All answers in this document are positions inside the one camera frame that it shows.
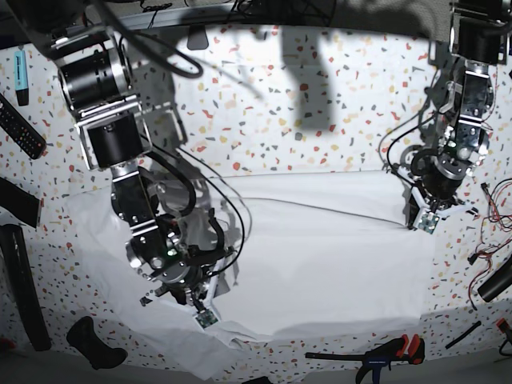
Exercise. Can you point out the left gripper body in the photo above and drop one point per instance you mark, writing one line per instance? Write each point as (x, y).
(439, 197)

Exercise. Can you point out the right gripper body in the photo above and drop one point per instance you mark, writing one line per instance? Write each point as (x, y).
(193, 287)

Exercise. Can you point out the white T-shirt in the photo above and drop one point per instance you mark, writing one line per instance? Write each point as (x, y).
(328, 254)

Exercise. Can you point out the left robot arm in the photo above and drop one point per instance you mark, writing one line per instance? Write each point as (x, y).
(459, 141)

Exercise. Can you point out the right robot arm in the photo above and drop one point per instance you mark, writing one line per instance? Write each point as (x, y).
(174, 241)

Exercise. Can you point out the black cylinder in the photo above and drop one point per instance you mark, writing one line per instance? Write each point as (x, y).
(496, 284)

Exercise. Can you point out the small black rod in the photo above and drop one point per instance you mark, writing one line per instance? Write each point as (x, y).
(464, 335)

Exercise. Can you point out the small orange black clip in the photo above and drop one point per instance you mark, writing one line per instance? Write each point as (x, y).
(502, 324)

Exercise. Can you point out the black orange bar clamp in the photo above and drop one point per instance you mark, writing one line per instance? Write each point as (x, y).
(373, 361)

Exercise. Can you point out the terrazzo patterned tablecloth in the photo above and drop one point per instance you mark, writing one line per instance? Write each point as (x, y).
(272, 101)

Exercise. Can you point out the black flat box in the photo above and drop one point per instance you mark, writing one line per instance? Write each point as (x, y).
(24, 206)

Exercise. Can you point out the long black tube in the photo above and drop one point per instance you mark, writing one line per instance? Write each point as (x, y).
(18, 270)

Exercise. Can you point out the black TV remote control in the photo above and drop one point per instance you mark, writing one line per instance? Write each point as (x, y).
(22, 133)

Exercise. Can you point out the blue highlighter marker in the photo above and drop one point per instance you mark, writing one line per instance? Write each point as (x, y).
(21, 78)

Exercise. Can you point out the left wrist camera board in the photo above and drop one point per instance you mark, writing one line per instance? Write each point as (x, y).
(426, 221)

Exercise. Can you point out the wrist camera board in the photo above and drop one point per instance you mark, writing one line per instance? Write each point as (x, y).
(206, 318)
(426, 221)

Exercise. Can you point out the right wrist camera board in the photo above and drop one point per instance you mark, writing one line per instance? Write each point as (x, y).
(206, 318)

